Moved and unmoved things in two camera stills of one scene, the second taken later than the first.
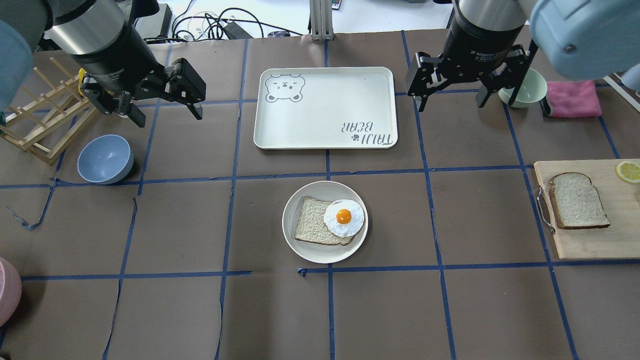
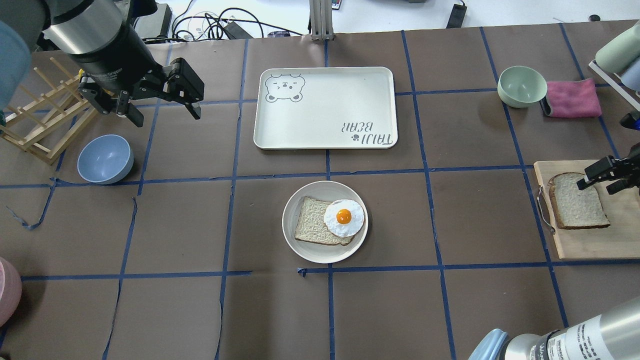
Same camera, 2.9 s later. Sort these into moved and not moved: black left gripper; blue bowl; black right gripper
Moved: black right gripper
Not moved: black left gripper; blue bowl
